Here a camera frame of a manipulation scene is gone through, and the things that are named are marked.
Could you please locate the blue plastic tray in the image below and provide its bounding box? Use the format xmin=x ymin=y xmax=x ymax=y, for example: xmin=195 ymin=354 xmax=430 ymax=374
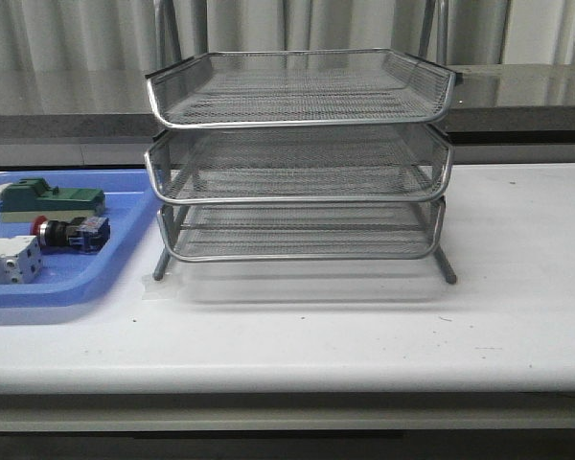
xmin=0 ymin=169 xmax=159 ymax=308

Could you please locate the red emergency push button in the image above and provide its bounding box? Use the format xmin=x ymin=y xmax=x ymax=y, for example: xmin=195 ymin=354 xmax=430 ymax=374
xmin=30 ymin=216 xmax=111 ymax=253

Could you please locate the green and beige switch block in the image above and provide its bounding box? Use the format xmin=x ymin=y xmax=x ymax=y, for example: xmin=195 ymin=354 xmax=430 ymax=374
xmin=0 ymin=177 xmax=106 ymax=223

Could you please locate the grey metal rack frame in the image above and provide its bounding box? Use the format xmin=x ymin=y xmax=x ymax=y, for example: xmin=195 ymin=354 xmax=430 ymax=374
xmin=153 ymin=0 xmax=457 ymax=285

